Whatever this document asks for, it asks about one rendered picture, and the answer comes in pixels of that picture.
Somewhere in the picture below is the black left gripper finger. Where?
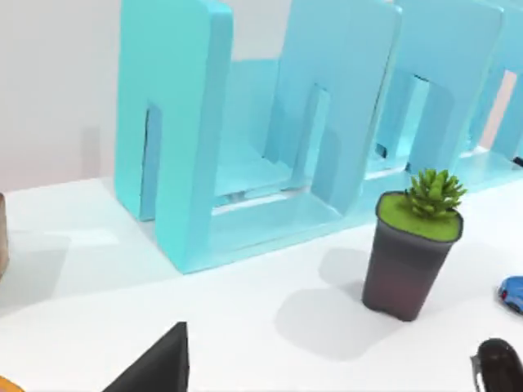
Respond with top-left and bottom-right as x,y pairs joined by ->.
101,321 -> 191,392

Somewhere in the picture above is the orange object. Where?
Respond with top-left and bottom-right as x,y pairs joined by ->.
0,376 -> 26,392

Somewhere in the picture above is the brown bread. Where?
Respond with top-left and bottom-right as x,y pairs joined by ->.
0,193 -> 11,281

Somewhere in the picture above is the grey plant pot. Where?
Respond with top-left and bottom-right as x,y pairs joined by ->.
361,167 -> 468,323

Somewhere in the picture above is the light blue rack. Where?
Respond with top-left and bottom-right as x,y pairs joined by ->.
114,0 -> 523,275

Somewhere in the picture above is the black stapler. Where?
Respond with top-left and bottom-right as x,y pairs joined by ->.
469,337 -> 523,392

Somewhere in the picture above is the blue toy car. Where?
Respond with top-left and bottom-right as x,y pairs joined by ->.
496,275 -> 523,315

